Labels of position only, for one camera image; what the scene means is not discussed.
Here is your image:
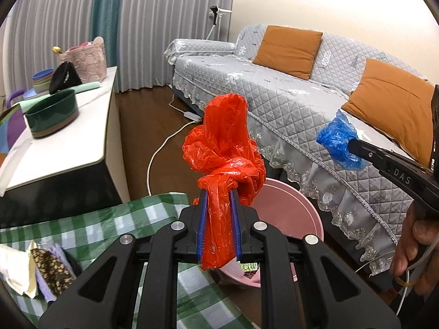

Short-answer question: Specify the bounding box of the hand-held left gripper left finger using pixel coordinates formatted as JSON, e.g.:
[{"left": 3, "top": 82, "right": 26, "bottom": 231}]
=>
[{"left": 38, "top": 188, "right": 208, "bottom": 329}]

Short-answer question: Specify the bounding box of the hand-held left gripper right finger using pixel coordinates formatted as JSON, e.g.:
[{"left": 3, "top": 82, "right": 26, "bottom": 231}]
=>
[{"left": 229, "top": 188, "right": 402, "bottom": 329}]

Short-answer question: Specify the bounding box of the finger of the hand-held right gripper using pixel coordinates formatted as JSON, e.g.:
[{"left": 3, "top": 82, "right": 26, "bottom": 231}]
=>
[{"left": 347, "top": 138, "right": 390, "bottom": 179}]

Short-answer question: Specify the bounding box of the blue plastic cover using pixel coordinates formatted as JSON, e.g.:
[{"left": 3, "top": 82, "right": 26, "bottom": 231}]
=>
[{"left": 316, "top": 110, "right": 372, "bottom": 170}]

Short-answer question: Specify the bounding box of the green panda snack pouch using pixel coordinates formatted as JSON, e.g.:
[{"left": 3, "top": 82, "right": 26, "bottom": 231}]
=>
[{"left": 237, "top": 261, "right": 261, "bottom": 278}]

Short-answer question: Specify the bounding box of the pink plastic basin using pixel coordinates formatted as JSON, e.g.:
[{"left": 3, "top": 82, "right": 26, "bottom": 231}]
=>
[{"left": 214, "top": 177, "right": 325, "bottom": 290}]

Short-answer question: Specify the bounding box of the knotted red plastic bag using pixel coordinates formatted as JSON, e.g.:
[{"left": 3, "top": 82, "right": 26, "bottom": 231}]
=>
[{"left": 182, "top": 93, "right": 267, "bottom": 271}]

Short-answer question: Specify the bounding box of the dark floral cloth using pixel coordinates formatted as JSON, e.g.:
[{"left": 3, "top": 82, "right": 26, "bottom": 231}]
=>
[{"left": 29, "top": 247, "right": 77, "bottom": 299}]

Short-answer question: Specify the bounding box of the purple foam net sleeve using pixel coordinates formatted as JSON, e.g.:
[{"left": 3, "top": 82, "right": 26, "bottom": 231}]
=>
[{"left": 34, "top": 243, "right": 69, "bottom": 302}]

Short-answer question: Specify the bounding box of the white paper bag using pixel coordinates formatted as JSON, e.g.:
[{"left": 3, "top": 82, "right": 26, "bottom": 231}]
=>
[{"left": 0, "top": 240, "right": 38, "bottom": 299}]

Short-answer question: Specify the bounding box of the person's right hand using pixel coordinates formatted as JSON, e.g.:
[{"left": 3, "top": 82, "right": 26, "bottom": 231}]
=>
[{"left": 393, "top": 206, "right": 439, "bottom": 295}]

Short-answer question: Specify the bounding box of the orange cushion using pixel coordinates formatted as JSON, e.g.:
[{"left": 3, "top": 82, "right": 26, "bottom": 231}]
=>
[
  {"left": 252, "top": 25, "right": 323, "bottom": 80},
  {"left": 341, "top": 58, "right": 436, "bottom": 170}
]

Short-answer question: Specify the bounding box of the green white checkered tablecloth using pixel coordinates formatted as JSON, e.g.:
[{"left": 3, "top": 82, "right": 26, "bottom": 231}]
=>
[{"left": 0, "top": 194, "right": 256, "bottom": 329}]

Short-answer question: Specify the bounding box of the grey quilted sofa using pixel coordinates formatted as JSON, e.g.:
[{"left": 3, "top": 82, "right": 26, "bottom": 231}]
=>
[{"left": 164, "top": 24, "right": 439, "bottom": 293}]

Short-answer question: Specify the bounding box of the white top coffee table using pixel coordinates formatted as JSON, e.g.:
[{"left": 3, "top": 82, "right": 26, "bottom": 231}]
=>
[{"left": 0, "top": 66, "right": 124, "bottom": 228}]

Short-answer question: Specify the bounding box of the mint green cloth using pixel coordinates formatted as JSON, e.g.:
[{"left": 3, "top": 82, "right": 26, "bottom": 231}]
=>
[{"left": 21, "top": 81, "right": 103, "bottom": 114}]

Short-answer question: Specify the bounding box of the green round bowl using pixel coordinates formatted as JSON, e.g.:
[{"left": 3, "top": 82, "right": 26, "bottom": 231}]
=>
[{"left": 25, "top": 89, "right": 79, "bottom": 139}]

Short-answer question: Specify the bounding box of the pink quilted basket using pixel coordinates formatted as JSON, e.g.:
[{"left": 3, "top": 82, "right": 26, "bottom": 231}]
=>
[{"left": 58, "top": 38, "right": 108, "bottom": 83}]

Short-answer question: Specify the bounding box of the grey pleated curtain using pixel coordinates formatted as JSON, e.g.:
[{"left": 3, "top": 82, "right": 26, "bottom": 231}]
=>
[
  {"left": 0, "top": 0, "right": 100, "bottom": 100},
  {"left": 117, "top": 0, "right": 237, "bottom": 93}
]

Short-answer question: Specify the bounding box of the black hat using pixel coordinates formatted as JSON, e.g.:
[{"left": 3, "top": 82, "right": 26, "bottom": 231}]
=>
[{"left": 49, "top": 62, "right": 83, "bottom": 95}]

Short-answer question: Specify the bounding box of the colourful tin box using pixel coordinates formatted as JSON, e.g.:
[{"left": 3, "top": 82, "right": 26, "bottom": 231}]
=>
[{"left": 0, "top": 104, "right": 28, "bottom": 155}]

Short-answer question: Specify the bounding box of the stack of pastel bowls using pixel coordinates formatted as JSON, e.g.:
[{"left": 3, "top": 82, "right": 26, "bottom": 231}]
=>
[{"left": 32, "top": 69, "right": 55, "bottom": 94}]

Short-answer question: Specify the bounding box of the teal curtain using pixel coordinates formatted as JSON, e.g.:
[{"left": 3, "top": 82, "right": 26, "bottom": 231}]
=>
[{"left": 91, "top": 0, "right": 124, "bottom": 67}]

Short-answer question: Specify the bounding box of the white power cable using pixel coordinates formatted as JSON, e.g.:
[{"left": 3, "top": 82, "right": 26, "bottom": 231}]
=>
[{"left": 147, "top": 96, "right": 196, "bottom": 197}]

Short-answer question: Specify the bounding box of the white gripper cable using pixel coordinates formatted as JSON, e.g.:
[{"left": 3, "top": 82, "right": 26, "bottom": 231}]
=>
[{"left": 394, "top": 240, "right": 439, "bottom": 317}]

